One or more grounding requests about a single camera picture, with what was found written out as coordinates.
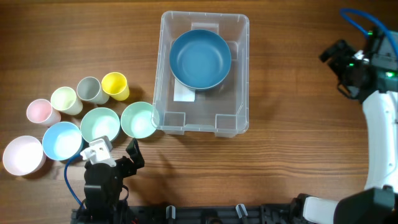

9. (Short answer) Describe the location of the light blue bowl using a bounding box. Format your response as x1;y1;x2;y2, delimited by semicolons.
42;121;83;161

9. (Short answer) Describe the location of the pale pink bowl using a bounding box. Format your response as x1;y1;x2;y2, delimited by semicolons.
2;136;46;176

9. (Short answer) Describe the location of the clear plastic storage container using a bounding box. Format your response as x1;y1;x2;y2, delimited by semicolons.
153;11;250;138

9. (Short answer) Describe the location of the dark blue bowl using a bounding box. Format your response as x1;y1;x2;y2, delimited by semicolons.
169;29;232;90

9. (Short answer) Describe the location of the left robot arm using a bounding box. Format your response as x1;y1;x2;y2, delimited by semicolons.
80;136;145;223

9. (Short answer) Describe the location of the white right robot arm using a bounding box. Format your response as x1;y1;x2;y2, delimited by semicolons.
287;35;397;223

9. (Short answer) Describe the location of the white label in container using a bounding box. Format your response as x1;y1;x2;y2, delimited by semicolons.
174;79;195;102

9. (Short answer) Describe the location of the small mint green bowl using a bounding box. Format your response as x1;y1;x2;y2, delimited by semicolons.
121;101;160;139

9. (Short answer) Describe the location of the large mint green bowl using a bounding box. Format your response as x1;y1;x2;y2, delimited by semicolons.
80;107;121;142

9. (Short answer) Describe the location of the yellow cup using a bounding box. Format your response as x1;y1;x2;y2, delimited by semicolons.
101;72;129;101

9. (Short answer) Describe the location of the grey cup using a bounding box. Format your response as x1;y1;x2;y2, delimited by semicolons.
76;77;109;105

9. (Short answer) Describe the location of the light green cup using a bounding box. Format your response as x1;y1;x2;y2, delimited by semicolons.
50;86;83;115

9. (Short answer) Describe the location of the pink cup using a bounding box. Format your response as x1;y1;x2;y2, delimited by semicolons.
26;99;61;127

